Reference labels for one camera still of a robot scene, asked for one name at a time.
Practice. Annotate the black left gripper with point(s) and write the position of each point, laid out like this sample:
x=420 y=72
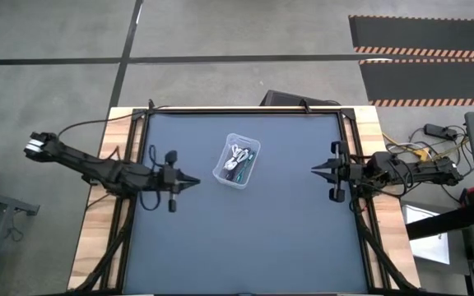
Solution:
x=169 y=178

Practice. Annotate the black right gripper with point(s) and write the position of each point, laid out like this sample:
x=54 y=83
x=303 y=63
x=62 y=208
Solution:
x=352 y=172

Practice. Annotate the purple object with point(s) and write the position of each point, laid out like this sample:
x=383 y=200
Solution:
x=230 y=174

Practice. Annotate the green toothbrush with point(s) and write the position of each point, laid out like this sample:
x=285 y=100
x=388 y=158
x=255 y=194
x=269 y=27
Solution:
x=246 y=166

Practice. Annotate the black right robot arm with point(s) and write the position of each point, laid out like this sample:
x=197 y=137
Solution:
x=426 y=172

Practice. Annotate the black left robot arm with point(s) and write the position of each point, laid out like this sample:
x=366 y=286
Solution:
x=97 y=166

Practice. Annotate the clear plastic bin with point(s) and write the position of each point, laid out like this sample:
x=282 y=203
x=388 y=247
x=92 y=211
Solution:
x=220 y=172

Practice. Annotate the grey-blue table mat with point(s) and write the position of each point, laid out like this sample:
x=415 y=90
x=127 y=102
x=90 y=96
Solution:
x=282 y=226

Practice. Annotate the black power strip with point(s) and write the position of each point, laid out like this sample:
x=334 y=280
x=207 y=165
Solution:
x=440 y=131

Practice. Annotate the black bar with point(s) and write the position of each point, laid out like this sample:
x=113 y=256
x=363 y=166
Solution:
x=442 y=222

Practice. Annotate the white board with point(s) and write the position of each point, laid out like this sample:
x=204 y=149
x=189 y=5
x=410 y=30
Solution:
x=428 y=246

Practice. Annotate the black orange-striped floor mat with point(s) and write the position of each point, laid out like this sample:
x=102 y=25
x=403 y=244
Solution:
x=426 y=33
x=430 y=80

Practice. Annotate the black aluminium table frame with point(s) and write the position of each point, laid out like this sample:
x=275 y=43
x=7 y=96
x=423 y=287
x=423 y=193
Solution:
x=245 y=111

